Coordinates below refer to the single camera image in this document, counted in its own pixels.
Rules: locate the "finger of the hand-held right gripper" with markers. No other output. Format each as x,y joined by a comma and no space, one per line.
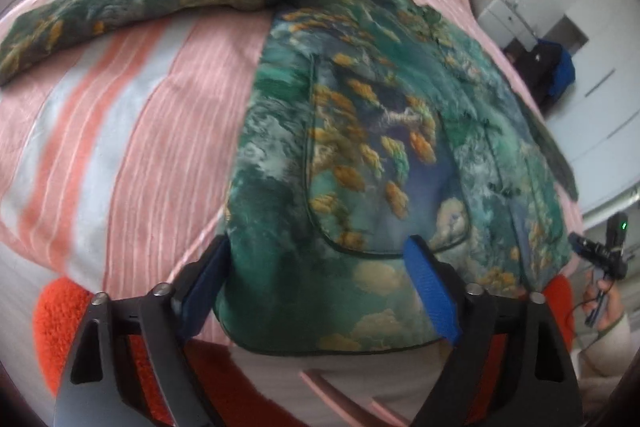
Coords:
581,243

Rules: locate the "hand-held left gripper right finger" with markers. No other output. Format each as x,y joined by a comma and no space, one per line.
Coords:
430,287

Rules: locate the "white wardrobe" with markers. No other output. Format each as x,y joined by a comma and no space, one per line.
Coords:
610,107

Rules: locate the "black and blue bag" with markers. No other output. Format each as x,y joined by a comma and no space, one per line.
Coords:
542,67

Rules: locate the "green printed jacket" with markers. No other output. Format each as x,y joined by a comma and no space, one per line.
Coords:
350,132

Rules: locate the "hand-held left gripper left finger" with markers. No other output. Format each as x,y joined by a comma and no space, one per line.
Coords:
212,272

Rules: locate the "pink striped bed sheet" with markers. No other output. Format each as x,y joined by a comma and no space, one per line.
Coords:
150,132

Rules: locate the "person's right hand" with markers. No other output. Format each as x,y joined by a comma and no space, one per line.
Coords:
611,307

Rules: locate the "person's right forearm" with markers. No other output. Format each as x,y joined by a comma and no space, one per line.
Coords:
612,357

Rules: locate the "white wall pipe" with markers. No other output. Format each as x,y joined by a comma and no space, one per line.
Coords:
612,206

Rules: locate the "white bedside cabinet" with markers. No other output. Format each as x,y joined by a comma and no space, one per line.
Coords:
500,14

